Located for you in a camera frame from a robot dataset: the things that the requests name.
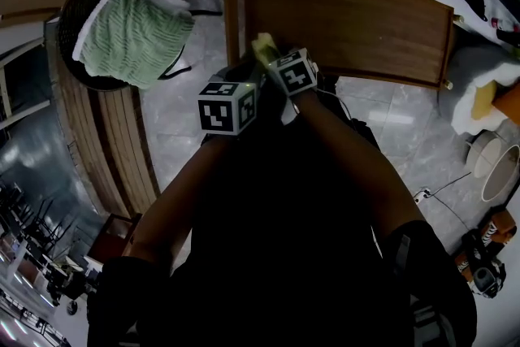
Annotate thin black cable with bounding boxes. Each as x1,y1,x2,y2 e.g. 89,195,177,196
429,170,475,233

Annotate brown wooden shelf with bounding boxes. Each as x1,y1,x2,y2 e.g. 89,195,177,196
242,0,465,90

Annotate wooden pole with brass cap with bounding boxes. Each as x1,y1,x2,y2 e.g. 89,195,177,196
221,0,241,67

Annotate orange box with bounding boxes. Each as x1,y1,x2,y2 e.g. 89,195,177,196
490,80,520,132

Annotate white metal frame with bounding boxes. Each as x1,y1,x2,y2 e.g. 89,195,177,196
0,39,52,132

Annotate person's left forearm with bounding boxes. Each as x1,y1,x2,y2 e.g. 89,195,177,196
129,136,233,269

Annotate brown wooden box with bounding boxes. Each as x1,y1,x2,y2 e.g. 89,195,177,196
86,212,143,266

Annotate person's black clothing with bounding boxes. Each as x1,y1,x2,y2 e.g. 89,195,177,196
85,109,479,347

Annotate black grey handheld device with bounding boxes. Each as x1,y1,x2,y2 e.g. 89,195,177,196
470,258,508,300

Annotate person's right forearm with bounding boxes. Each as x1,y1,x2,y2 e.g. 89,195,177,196
290,90,426,236

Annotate green striped towel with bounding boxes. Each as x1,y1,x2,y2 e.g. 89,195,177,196
71,0,196,90

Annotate slatted wooden bench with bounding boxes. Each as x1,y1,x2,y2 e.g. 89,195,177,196
51,52,162,219

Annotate beige round container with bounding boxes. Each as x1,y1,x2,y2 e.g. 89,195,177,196
464,128,507,178

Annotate yellow sponge block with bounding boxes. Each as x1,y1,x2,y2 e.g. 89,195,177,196
470,79,499,120

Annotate dark wicker basket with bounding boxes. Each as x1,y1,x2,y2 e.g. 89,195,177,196
56,0,193,91

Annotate white fluffy blanket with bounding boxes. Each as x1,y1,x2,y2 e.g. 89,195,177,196
451,43,520,136

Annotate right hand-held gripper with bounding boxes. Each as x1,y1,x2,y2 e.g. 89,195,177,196
266,46,320,124

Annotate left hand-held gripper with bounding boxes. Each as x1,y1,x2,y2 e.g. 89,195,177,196
197,60,268,137

